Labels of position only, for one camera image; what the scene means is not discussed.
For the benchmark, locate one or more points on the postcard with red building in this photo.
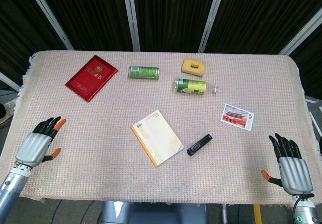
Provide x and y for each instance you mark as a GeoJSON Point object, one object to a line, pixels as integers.
{"type": "Point", "coordinates": [237, 116]}

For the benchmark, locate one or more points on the dark folding screen partition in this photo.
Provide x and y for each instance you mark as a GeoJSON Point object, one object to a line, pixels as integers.
{"type": "Point", "coordinates": [161, 15]}

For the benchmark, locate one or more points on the black stapler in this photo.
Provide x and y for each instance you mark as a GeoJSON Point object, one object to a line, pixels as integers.
{"type": "Point", "coordinates": [199, 145]}

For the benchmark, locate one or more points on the yellow and white book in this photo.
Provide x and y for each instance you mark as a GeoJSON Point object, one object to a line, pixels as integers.
{"type": "Point", "coordinates": [157, 137]}

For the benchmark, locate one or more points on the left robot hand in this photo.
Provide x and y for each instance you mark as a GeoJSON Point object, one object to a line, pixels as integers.
{"type": "Point", "coordinates": [35, 144]}

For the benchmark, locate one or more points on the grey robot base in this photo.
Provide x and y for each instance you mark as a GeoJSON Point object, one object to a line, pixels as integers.
{"type": "Point", "coordinates": [153, 212]}

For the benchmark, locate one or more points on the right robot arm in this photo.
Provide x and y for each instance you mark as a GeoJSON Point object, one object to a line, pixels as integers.
{"type": "Point", "coordinates": [304, 210]}

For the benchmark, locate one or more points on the green drink can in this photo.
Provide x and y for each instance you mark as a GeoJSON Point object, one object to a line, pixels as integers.
{"type": "Point", "coordinates": [144, 72]}

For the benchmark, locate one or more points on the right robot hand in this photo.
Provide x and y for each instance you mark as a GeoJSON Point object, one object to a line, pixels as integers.
{"type": "Point", "coordinates": [293, 169]}

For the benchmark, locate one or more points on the beige woven tablecloth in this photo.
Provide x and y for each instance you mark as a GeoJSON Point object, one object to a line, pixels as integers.
{"type": "Point", "coordinates": [161, 133]}

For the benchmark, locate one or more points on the red booklet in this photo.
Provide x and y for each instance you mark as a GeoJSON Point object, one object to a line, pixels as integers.
{"type": "Point", "coordinates": [91, 78]}

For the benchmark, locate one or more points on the green label plastic bottle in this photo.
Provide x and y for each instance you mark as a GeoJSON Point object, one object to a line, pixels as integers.
{"type": "Point", "coordinates": [192, 85]}

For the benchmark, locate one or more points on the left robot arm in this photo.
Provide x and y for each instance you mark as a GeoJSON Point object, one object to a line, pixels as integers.
{"type": "Point", "coordinates": [11, 187]}

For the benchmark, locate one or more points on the yellow sponge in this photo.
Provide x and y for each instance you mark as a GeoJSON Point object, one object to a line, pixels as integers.
{"type": "Point", "coordinates": [194, 67]}

